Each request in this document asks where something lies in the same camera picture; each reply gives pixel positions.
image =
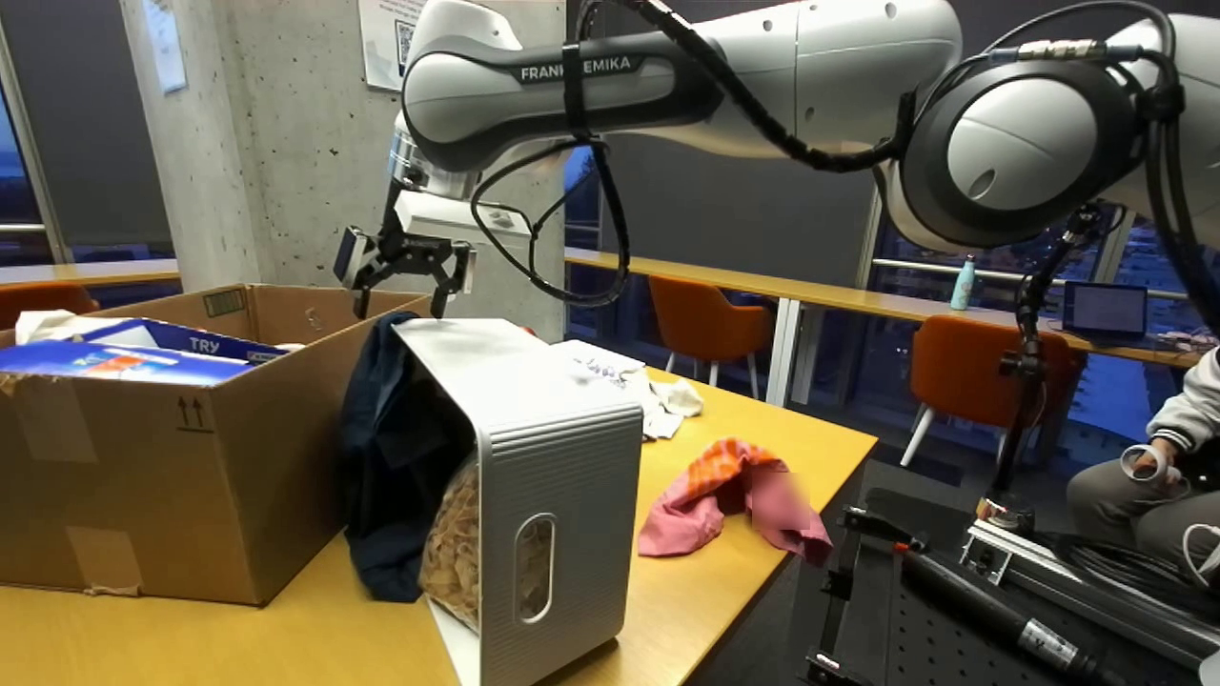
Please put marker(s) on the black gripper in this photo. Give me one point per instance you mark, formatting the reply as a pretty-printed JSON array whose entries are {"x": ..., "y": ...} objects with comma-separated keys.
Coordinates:
[{"x": 411, "y": 253}]

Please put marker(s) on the black shirt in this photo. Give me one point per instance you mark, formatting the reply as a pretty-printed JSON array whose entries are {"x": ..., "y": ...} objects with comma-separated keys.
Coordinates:
[{"x": 400, "y": 470}]

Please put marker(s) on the pink shirt orange print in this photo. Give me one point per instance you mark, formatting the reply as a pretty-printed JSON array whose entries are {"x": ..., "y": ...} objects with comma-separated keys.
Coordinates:
[{"x": 730, "y": 499}]

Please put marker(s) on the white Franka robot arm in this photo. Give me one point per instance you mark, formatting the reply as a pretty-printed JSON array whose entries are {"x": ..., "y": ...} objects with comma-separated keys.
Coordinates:
[{"x": 812, "y": 79}]

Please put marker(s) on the white QR code poster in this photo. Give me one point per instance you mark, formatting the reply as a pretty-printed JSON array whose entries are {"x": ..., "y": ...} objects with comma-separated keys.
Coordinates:
[{"x": 379, "y": 43}]

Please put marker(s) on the cork filling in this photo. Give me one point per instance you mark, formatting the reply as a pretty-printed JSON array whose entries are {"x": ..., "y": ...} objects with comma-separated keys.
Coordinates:
[{"x": 451, "y": 559}]

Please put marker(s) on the blue white paper pack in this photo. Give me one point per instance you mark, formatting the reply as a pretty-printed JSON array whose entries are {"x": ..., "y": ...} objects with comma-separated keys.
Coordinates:
[{"x": 127, "y": 358}]

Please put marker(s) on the brown cardboard box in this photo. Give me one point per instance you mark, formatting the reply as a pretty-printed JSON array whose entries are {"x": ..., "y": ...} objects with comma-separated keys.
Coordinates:
[{"x": 192, "y": 495}]

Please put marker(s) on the orange chair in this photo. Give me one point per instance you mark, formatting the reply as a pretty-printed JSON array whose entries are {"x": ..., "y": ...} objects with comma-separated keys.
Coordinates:
[
  {"x": 705, "y": 326},
  {"x": 42, "y": 303},
  {"x": 975, "y": 375}
]

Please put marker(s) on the long wooden desk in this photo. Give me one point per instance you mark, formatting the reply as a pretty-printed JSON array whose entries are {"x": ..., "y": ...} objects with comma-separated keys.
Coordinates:
[
  {"x": 826, "y": 300},
  {"x": 89, "y": 272}
]

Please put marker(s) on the small paper notice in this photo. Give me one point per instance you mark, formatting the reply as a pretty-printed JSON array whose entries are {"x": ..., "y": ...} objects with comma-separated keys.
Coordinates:
[{"x": 164, "y": 43}]

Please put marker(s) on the white cloth in box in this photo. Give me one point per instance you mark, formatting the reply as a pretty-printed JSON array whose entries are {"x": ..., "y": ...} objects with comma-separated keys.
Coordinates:
[{"x": 50, "y": 326}]

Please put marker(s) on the teal bottle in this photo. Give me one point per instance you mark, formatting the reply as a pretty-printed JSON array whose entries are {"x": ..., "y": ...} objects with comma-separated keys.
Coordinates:
[{"x": 963, "y": 287}]

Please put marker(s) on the black tripod pole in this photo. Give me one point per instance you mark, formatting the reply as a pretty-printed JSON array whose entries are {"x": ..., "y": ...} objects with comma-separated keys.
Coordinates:
[{"x": 967, "y": 596}]

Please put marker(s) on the small dark monitor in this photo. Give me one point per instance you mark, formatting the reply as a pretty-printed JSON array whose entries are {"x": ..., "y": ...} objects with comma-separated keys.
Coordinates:
[{"x": 1106, "y": 310}]

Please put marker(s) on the seated person grey clothes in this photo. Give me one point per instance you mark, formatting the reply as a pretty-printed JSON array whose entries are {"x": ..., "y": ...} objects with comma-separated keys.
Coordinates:
[{"x": 1177, "y": 444}]

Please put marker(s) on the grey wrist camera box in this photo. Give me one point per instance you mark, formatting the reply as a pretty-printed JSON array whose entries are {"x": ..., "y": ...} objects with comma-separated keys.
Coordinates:
[{"x": 451, "y": 216}]

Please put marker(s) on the black camera stand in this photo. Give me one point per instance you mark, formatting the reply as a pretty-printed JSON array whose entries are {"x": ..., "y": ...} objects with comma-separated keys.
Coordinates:
[{"x": 1032, "y": 329}]

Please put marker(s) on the silver metal rail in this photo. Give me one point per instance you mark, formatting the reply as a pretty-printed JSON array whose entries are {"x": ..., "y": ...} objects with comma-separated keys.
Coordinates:
[{"x": 1093, "y": 593}]

